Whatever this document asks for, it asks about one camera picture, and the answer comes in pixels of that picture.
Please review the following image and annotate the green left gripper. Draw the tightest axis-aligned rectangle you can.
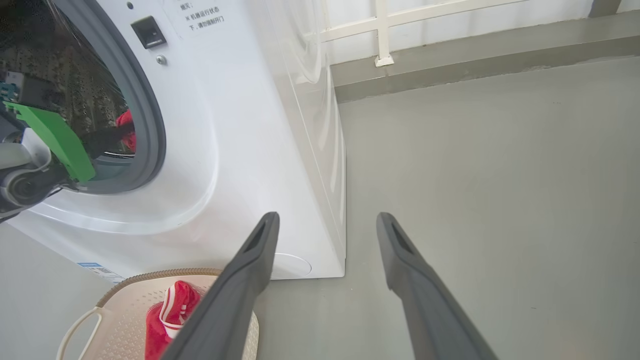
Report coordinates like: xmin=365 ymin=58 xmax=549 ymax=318
xmin=4 ymin=101 xmax=136 ymax=184

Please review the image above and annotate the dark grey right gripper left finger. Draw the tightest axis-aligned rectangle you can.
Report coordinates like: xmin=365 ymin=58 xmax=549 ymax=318
xmin=161 ymin=211 xmax=281 ymax=360

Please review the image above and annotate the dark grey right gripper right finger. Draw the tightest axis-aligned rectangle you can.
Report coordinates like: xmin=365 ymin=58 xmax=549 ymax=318
xmin=376 ymin=212 xmax=498 ymax=360

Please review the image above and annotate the red white striped garment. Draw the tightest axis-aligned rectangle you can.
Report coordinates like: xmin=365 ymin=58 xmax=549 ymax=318
xmin=145 ymin=280 xmax=202 ymax=360

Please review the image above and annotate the washing machine drum interior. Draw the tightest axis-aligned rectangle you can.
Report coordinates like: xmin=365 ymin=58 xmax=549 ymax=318
xmin=0 ymin=0 xmax=129 ymax=168

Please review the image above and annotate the cream perforated laundry basket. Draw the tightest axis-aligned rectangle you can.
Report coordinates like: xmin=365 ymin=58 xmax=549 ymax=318
xmin=56 ymin=268 xmax=260 ymax=360

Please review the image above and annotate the white front-load washing machine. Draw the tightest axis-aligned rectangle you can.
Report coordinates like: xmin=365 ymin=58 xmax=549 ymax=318
xmin=0 ymin=0 xmax=347 ymax=282

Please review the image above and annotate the blue energy label sticker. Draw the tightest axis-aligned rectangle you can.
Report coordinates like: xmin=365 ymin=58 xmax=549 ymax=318
xmin=77 ymin=262 xmax=126 ymax=284

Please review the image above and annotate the black text instruction label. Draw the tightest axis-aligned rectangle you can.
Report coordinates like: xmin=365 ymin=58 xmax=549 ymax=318
xmin=177 ymin=0 xmax=226 ymax=32

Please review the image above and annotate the white metal railing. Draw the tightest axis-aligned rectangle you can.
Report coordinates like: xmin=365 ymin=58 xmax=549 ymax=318
xmin=320 ymin=0 xmax=531 ymax=68

